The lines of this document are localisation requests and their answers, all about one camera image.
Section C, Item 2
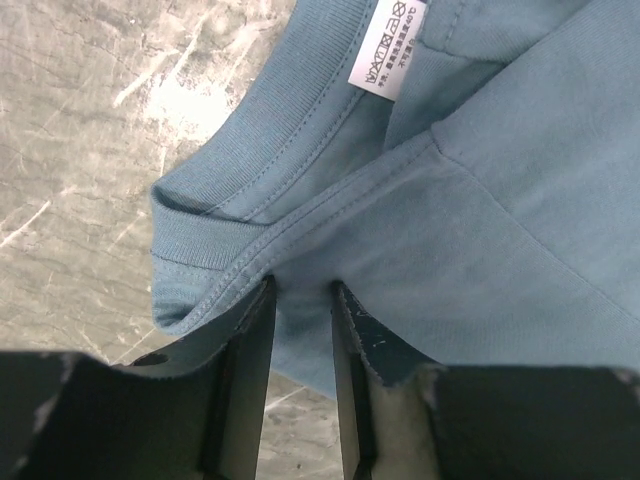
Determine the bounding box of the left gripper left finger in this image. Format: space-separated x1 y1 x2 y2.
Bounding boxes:
1 279 276 479

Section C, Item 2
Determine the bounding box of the blue-grey t shirt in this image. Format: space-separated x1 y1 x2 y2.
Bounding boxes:
151 1 639 395

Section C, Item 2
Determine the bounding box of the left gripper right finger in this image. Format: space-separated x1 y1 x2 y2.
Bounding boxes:
332 283 639 479

